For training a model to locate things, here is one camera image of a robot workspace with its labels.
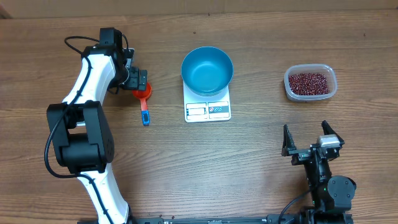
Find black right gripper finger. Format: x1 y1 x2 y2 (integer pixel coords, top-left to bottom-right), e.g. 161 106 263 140
281 124 296 157
322 120 345 146

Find orange scoop with blue handle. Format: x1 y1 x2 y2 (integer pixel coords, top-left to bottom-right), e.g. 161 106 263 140
132 82 152 126

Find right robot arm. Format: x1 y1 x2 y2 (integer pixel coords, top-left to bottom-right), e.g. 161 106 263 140
277 120 356 223

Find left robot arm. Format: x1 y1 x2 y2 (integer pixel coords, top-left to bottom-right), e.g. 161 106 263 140
44 27 152 223

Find white digital kitchen scale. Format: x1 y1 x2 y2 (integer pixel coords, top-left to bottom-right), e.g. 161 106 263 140
183 83 231 123

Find blue plastic bowl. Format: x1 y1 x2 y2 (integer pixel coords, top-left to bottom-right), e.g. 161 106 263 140
180 46 234 96

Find red beans in container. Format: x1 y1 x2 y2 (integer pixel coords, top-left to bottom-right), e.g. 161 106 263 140
288 73 330 95

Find clear plastic container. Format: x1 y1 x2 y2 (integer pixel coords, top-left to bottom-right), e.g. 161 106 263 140
284 63 338 102

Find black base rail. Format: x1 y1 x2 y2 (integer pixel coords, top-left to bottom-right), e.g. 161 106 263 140
127 214 354 224

